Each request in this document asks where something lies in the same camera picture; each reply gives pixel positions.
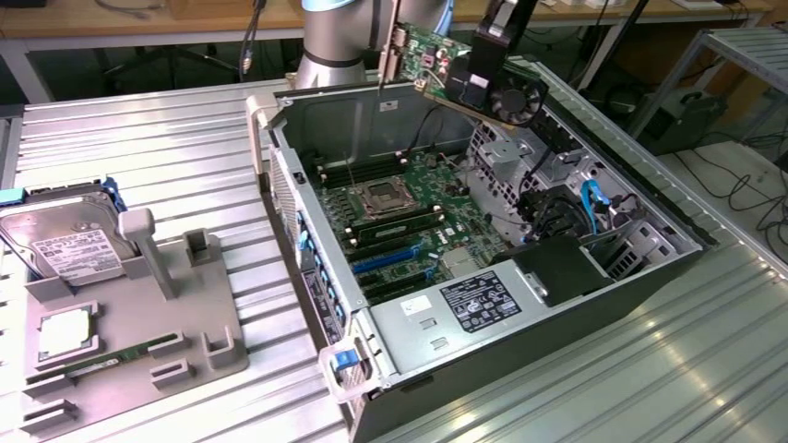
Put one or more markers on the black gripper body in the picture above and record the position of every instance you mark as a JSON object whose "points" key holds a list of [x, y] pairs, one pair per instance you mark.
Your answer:
{"points": [[501, 27]]}

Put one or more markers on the green graphics card with fan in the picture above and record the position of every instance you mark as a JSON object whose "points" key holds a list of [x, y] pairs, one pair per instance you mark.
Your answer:
{"points": [[424, 51]]}

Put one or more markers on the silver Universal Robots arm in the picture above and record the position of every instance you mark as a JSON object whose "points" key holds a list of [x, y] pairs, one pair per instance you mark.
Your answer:
{"points": [[334, 46]]}

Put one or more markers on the silver perforated disk bay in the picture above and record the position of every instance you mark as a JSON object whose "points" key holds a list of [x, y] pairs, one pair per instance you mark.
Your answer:
{"points": [[501, 175]]}

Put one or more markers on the black box on floor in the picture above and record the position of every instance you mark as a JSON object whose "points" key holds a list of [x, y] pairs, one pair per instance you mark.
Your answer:
{"points": [[689, 120]]}

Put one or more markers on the grey metal slat shelf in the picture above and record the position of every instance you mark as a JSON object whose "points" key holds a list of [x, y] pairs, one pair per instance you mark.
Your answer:
{"points": [[738, 51]]}

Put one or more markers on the green motherboard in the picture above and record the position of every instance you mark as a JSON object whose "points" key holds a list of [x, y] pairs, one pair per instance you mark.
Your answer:
{"points": [[430, 231]]}

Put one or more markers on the installed green RAM stick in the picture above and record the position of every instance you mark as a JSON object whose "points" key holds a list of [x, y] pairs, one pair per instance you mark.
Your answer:
{"points": [[393, 223]]}

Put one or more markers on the black plastic air shroud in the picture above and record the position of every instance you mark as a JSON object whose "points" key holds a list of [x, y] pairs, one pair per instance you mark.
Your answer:
{"points": [[560, 270]]}

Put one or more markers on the blue expansion slot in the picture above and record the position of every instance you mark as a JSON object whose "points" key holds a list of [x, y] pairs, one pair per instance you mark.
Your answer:
{"points": [[384, 259]]}

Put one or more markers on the wooden desk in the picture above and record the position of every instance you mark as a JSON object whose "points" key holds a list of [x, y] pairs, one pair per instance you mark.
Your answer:
{"points": [[153, 25]]}

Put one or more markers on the grey power supply unit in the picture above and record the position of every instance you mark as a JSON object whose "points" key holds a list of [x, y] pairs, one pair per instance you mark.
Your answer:
{"points": [[430, 323]]}

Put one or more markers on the open black PC case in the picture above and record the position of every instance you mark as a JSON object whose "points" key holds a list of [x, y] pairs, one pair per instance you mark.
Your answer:
{"points": [[614, 323]]}

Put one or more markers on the grey parts rack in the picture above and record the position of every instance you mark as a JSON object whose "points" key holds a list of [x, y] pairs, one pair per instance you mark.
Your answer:
{"points": [[184, 323]]}

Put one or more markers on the silver hard disk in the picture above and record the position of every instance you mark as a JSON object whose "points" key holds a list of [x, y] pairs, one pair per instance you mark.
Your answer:
{"points": [[54, 240]]}

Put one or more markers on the blue disk carrier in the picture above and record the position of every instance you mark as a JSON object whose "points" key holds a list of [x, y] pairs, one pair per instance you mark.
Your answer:
{"points": [[12, 196]]}

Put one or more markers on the green RAM stick with label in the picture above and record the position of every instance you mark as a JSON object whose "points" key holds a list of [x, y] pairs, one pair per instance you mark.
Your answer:
{"points": [[110, 360]]}

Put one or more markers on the silver CPU chip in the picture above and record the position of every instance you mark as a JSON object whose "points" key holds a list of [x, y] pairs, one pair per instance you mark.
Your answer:
{"points": [[64, 337]]}

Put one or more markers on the CPU socket with metal frame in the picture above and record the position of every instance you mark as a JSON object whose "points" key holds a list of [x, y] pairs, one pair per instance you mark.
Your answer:
{"points": [[382, 196]]}

